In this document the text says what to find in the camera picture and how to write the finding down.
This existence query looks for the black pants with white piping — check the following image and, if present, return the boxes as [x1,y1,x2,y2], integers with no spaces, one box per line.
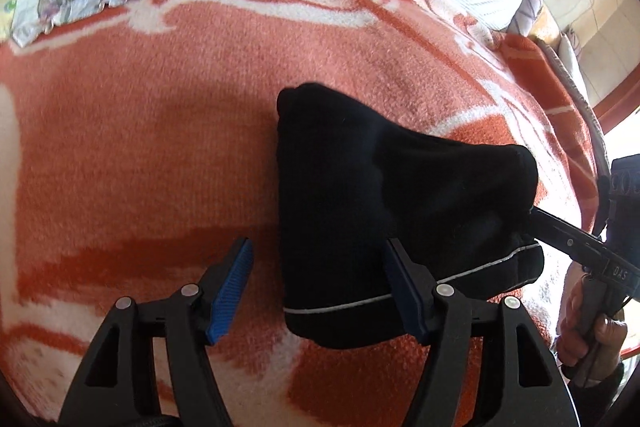
[277,83,544,349]

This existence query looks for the person's right hand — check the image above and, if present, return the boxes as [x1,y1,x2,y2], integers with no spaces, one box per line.
[556,277,628,381]

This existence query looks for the orange and white blanket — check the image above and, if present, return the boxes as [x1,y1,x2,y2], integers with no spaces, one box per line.
[1,0,597,426]

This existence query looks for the white patterned pillow at right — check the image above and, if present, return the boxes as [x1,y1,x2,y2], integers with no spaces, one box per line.
[504,0,544,37]

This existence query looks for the yellow cartoon print pillow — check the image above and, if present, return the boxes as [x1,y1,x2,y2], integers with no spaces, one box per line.
[0,0,17,41]

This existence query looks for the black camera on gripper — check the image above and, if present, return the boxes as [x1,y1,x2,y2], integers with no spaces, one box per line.
[608,154,640,267]

